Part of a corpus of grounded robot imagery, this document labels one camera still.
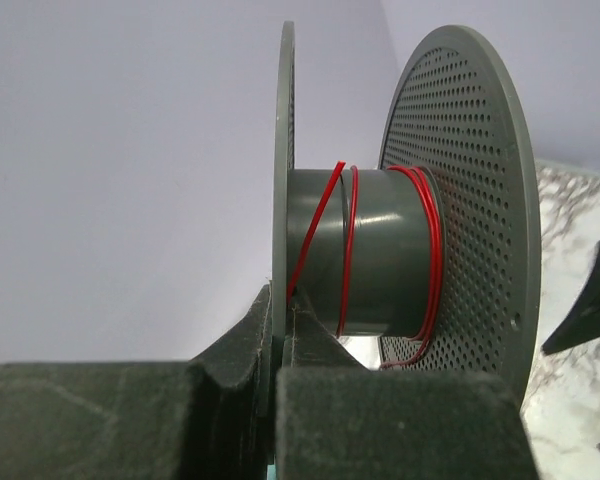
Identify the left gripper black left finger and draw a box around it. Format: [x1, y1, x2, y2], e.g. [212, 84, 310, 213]
[0, 287, 271, 479]

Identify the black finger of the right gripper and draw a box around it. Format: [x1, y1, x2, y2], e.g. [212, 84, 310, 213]
[541, 241, 600, 355]

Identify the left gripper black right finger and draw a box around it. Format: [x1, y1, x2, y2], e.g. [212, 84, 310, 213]
[275, 292, 538, 479]

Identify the red wire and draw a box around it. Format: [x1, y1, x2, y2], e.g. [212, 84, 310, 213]
[285, 160, 444, 371]

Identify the dark grey cable spool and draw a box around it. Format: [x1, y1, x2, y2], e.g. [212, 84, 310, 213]
[269, 22, 541, 397]

